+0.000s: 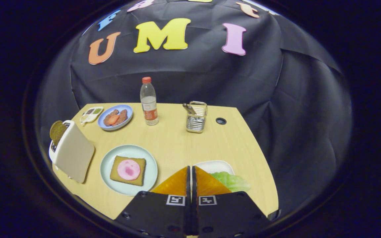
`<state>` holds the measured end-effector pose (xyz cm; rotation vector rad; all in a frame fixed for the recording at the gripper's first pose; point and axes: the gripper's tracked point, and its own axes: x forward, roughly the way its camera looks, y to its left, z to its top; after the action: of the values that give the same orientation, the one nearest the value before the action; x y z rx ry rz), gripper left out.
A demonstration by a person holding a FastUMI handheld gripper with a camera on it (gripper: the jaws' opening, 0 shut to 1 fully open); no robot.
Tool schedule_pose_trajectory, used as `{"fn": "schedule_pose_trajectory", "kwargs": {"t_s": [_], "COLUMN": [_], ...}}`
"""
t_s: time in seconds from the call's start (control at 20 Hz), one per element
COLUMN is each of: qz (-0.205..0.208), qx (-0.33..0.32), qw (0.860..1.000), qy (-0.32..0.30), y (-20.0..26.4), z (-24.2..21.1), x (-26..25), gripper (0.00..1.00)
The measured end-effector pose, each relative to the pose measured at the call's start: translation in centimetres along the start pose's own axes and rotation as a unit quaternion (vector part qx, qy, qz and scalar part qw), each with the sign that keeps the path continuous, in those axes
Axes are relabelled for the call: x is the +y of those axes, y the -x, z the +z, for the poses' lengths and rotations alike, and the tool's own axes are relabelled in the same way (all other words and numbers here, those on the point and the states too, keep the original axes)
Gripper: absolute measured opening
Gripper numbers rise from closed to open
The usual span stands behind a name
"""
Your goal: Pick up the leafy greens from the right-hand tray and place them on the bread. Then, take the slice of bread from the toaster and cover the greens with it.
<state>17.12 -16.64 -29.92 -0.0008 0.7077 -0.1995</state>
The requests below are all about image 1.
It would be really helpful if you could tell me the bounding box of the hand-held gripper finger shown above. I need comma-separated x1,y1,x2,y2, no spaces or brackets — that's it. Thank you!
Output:
114,166,191,238
192,166,274,238

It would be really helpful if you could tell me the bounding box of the green lettuce leaf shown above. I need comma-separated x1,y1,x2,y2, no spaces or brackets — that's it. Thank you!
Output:
210,171,251,193

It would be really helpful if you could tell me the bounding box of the dark brown toast slice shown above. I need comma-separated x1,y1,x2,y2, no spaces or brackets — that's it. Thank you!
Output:
49,121,67,147

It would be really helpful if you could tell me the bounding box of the white square dish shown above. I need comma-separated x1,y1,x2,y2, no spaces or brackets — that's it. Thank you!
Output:
192,160,235,185

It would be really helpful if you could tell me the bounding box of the brown bread slice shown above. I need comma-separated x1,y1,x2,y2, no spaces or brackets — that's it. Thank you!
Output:
110,156,147,186

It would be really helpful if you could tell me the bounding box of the metal utensil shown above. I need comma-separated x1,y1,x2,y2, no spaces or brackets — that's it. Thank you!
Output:
183,103,197,116

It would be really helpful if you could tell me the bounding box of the light green plate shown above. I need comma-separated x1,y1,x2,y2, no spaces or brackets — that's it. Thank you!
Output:
100,145,158,196

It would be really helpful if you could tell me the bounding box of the clear plastic bottle red cap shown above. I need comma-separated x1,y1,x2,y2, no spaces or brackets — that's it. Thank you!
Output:
140,77,159,126

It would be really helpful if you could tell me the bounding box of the blue plate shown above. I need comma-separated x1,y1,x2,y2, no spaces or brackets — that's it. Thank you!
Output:
97,104,134,131

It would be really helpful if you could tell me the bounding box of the black backdrop cloth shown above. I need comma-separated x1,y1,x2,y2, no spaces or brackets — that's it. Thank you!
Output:
37,0,353,218

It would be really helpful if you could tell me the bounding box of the white toaster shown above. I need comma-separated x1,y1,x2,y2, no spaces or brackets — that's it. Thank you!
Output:
49,120,95,184

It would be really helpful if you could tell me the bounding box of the white compartment seasoning tray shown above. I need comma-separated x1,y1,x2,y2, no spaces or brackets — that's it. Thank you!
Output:
79,106,104,125

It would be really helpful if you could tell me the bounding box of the metal wire utensil holder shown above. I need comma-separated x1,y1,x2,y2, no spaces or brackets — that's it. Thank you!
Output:
186,101,208,134

